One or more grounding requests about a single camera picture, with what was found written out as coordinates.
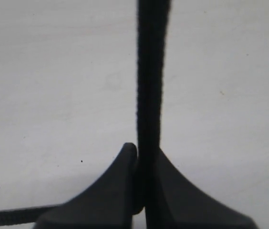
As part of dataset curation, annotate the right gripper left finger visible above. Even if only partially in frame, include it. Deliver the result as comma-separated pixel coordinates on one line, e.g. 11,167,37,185
34,143,137,229

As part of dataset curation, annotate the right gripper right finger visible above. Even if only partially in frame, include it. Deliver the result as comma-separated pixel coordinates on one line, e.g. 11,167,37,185
156,151,257,229

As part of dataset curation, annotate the black cord with frayed end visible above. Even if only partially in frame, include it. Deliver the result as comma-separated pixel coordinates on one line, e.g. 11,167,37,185
0,0,173,229

